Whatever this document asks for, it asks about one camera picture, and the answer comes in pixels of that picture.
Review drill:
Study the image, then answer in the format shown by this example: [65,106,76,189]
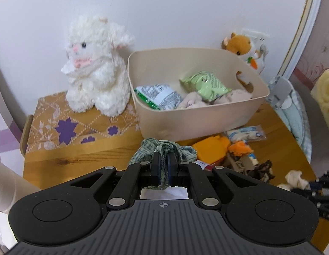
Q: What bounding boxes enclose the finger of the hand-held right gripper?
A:
[290,180,325,195]

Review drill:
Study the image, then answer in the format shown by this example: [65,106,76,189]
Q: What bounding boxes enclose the white lamb plush toy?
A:
[61,15,136,117]

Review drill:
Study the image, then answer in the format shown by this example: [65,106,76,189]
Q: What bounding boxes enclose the yellow towel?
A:
[310,68,329,128]

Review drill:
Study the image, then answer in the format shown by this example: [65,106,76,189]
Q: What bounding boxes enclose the light green snack packet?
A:
[179,71,233,102]

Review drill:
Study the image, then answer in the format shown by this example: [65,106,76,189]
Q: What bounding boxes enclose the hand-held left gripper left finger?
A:
[70,151,167,209]

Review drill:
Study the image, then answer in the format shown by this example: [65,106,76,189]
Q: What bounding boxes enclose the green and white packet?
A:
[134,84,184,111]

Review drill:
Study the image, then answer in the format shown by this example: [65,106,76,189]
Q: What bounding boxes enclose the orange toy piece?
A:
[228,141,254,156]

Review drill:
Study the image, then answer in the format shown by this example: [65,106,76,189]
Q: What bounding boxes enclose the beige plastic storage bin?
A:
[127,47,270,142]

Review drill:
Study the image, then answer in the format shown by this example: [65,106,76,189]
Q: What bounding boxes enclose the white fluffy sock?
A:
[276,170,311,192]

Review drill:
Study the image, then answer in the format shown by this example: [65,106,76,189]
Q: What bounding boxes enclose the white wall socket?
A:
[241,28,271,57]

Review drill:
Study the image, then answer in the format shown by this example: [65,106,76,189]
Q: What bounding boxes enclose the olive toy figure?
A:
[223,154,258,174]

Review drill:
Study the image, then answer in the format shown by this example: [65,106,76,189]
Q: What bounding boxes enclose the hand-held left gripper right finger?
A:
[168,152,261,208]

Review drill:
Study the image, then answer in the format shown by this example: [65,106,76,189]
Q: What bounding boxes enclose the green checked cloth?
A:
[129,137,198,190]

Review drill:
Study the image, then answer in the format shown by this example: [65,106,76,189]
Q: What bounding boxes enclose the floral patterned tablecloth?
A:
[26,92,143,154]

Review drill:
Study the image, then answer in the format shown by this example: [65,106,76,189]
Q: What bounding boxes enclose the wooden desktop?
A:
[22,92,327,254]

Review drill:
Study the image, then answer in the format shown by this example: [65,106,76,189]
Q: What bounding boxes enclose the orange plastic bottle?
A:
[191,135,231,171]

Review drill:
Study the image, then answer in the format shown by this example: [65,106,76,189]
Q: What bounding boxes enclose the white cup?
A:
[0,154,42,215]

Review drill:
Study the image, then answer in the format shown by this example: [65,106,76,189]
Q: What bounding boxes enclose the light blue quilt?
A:
[268,77,312,163]

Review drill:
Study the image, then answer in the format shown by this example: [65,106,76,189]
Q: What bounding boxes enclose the orange hamster plush toy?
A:
[221,32,267,75]

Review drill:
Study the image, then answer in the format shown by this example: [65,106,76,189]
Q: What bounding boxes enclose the pale pink sock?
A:
[176,92,208,109]
[213,89,253,105]

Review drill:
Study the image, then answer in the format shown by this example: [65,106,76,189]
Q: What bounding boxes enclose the chair backrest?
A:
[20,115,34,156]

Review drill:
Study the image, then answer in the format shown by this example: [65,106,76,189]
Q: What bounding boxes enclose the clear packet of white gauze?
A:
[224,125,267,143]

